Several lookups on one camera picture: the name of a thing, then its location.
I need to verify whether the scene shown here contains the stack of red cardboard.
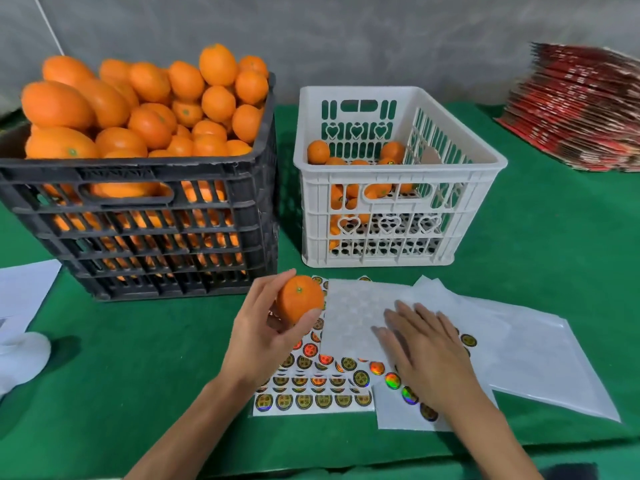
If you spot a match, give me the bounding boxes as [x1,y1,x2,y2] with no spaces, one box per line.
[497,41,640,173]

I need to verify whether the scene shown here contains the person's left hand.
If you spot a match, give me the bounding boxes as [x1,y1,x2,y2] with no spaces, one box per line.
[220,269,326,391]

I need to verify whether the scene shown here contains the heap of labelled oranges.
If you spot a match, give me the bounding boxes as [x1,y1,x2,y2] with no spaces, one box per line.
[306,141,416,251]

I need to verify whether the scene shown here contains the person's right forearm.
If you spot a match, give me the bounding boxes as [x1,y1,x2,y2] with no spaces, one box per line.
[445,395,546,480]

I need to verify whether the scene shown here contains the single orange fruit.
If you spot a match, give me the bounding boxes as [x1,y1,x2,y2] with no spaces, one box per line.
[277,275,326,324]

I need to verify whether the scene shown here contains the white printed paper sheet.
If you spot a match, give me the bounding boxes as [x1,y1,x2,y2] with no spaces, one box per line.
[0,259,63,341]

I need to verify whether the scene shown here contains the black plastic crate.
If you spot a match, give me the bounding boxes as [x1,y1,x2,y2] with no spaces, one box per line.
[0,75,279,302]

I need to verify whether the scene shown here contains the person's left forearm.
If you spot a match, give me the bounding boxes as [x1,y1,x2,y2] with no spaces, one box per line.
[125,369,261,480]

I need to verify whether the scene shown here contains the green felt table cover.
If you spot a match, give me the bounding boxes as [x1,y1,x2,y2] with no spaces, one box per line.
[0,99,640,480]

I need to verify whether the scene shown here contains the white plastic crate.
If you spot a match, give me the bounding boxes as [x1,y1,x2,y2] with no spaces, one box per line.
[293,85,509,269]

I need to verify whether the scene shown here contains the person's right hand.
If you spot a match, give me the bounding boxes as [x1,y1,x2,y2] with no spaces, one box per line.
[372,299,486,416]

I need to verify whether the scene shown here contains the white handheld controller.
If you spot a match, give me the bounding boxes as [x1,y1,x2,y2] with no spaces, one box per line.
[0,331,52,396]

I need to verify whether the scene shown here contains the pile of oranges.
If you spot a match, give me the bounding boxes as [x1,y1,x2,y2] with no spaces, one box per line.
[20,43,271,271]

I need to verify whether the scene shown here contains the white pole with black base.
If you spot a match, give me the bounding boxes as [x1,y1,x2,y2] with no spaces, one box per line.
[33,0,66,58]

